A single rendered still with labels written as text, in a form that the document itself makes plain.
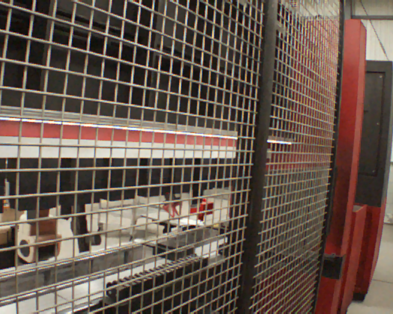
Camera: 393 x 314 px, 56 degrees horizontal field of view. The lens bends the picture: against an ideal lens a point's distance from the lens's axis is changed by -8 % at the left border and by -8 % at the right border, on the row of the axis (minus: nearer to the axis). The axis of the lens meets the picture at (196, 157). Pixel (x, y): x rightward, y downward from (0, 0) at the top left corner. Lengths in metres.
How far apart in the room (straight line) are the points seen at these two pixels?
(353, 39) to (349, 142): 0.67
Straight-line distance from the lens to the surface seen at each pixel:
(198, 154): 1.95
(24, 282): 1.37
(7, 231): 2.59
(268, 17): 0.82
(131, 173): 1.58
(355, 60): 2.68
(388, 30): 8.97
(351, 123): 2.62
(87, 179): 1.42
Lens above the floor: 1.45
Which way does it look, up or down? 3 degrees down
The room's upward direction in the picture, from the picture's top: 5 degrees clockwise
